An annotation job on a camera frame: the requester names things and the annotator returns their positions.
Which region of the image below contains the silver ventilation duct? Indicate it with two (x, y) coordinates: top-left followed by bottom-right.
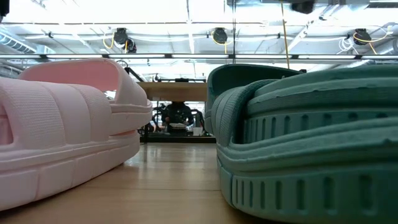
(334, 58), (377, 70)

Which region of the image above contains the wooden shelf with black frame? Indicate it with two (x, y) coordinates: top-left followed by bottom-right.
(124, 67), (218, 144)

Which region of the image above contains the yellow hanging cable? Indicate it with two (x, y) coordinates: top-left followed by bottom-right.
(280, 0), (290, 70)

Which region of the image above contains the black ceiling cord reel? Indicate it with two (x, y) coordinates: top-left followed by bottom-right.
(113, 27), (137, 54)
(212, 27), (228, 44)
(354, 28), (373, 46)

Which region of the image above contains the seated person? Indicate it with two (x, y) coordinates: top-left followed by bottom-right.
(161, 101), (195, 136)

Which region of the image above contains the pink foam slide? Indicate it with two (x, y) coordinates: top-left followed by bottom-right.
(18, 58), (153, 136)
(0, 77), (141, 212)

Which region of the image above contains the thin black hanging pole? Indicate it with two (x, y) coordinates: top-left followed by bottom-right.
(232, 0), (236, 65)

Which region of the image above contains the long ceiling light bar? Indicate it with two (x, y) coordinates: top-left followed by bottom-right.
(0, 53), (398, 60)

